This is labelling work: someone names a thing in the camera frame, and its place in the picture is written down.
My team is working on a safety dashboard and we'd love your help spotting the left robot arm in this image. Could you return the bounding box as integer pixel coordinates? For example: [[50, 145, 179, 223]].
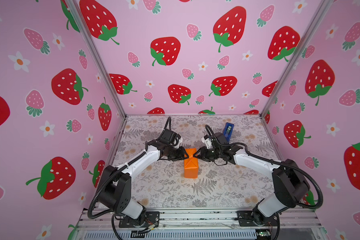
[[93, 129, 189, 225]]

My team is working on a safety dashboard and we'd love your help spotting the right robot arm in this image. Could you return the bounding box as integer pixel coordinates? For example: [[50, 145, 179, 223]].
[[194, 134, 310, 221]]

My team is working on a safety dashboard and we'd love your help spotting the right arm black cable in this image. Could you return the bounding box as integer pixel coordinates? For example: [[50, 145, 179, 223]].
[[204, 124, 324, 210]]

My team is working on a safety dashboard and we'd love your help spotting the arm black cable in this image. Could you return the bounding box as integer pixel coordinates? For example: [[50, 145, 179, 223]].
[[86, 116, 172, 220], [204, 124, 324, 210]]

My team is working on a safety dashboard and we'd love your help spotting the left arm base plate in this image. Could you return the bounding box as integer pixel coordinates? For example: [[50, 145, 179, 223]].
[[119, 211, 160, 228]]

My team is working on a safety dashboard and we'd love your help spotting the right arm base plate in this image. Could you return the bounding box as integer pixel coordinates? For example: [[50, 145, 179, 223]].
[[236, 211, 279, 227]]

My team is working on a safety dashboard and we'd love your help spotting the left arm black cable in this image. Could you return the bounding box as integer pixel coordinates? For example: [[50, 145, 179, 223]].
[[86, 116, 172, 220]]

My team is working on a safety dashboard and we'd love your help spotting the aluminium front rail frame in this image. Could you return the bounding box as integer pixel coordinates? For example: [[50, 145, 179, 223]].
[[71, 208, 324, 240]]

